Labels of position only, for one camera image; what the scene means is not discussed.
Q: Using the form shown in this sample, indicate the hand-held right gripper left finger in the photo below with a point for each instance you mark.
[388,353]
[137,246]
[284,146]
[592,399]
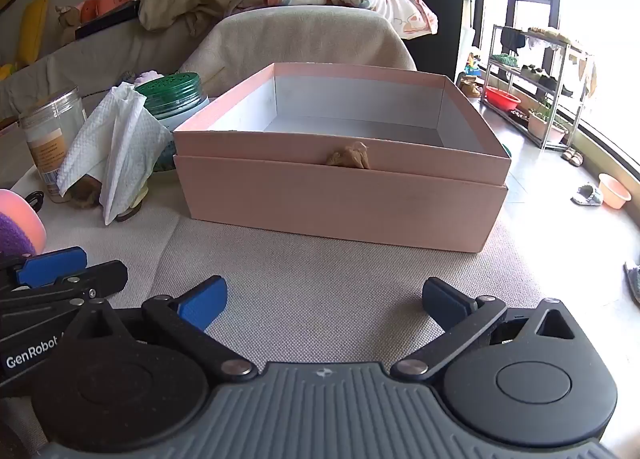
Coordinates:
[206,301]

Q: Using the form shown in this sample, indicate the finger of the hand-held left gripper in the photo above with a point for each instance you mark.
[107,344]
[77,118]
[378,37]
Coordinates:
[47,266]
[95,276]

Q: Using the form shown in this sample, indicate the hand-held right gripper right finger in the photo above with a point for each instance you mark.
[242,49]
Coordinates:
[444,300]

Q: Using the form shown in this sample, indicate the pink cardboard box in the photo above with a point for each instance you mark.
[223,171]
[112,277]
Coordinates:
[350,209]

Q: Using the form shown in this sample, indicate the purple plush toy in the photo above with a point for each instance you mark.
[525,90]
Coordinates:
[11,235]

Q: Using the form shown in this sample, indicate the pink plush ball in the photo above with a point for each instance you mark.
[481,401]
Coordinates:
[22,206]

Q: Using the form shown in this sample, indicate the black hair clip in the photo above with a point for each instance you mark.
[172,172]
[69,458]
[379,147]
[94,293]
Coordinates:
[34,200]

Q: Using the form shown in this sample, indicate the brown tissue holder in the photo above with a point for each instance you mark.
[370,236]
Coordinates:
[82,193]

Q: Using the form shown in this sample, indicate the white paper tissue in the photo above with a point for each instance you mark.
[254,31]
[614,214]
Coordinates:
[117,144]

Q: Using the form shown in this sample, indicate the brown cloth tab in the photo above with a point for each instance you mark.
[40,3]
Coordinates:
[349,157]

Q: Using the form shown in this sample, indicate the grey slipper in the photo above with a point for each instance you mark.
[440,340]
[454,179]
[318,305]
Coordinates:
[587,195]

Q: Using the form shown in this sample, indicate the brown sandals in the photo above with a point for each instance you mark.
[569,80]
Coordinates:
[572,156]

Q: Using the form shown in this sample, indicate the green lid jar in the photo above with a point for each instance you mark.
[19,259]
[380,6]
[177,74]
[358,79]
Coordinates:
[170,91]

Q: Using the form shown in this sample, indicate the potted plant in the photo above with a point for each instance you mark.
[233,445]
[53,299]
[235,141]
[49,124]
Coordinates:
[545,126]

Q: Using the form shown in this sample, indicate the pink basin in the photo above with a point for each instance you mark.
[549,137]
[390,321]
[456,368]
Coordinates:
[615,191]

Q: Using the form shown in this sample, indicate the lilac knitted toy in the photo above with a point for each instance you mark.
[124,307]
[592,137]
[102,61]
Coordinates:
[148,76]

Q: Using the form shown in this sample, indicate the red basin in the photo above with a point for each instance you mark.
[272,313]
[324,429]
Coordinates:
[502,98]

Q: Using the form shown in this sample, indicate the yellow plush toy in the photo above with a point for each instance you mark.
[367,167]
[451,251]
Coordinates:
[34,26]

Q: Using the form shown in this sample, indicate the small beige plush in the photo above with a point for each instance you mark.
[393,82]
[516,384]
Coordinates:
[66,15]

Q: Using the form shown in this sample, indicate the black board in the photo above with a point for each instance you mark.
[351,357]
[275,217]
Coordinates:
[107,19]

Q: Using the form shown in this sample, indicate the metal shoe rack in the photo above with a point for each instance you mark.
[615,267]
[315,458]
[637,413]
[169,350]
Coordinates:
[542,64]

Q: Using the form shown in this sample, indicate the beige covered sofa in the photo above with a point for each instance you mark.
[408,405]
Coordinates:
[300,39]

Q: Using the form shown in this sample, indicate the cream pillow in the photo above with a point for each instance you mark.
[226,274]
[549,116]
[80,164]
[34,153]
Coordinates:
[185,1]

